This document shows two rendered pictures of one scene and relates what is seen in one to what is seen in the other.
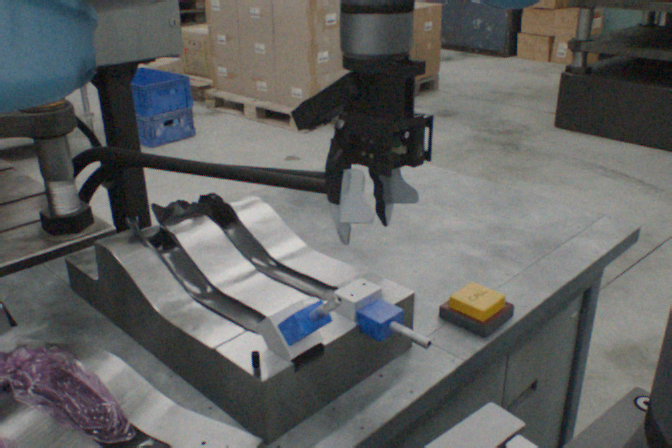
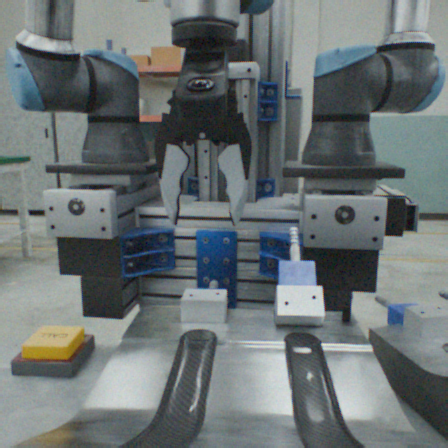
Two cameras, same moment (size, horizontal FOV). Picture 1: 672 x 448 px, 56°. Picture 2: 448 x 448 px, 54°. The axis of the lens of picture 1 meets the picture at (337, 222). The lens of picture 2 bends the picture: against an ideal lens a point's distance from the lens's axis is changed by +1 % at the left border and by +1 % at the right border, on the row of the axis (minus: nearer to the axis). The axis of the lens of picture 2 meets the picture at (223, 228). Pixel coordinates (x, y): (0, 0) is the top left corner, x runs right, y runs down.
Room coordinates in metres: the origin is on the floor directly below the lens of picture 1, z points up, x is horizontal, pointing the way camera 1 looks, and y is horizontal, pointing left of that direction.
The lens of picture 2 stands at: (0.99, 0.35, 1.10)
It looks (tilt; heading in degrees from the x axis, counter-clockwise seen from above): 12 degrees down; 229
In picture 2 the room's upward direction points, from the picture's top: straight up
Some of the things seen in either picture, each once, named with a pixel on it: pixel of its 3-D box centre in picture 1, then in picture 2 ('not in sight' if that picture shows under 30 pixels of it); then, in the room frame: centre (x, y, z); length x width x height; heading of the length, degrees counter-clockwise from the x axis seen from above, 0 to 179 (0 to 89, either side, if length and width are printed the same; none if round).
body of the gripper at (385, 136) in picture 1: (381, 112); (205, 90); (0.67, -0.05, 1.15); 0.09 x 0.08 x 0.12; 45
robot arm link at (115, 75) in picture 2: not in sight; (109, 85); (0.51, -0.57, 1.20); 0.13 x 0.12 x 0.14; 177
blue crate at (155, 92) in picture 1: (144, 91); not in sight; (4.51, 1.36, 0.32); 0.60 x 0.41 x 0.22; 49
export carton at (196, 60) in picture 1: (213, 51); not in sight; (6.07, 1.13, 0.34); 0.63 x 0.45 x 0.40; 42
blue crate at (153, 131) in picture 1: (148, 120); not in sight; (4.51, 1.36, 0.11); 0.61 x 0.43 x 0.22; 48
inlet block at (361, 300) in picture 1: (386, 322); (209, 301); (0.66, -0.06, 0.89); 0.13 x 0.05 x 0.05; 44
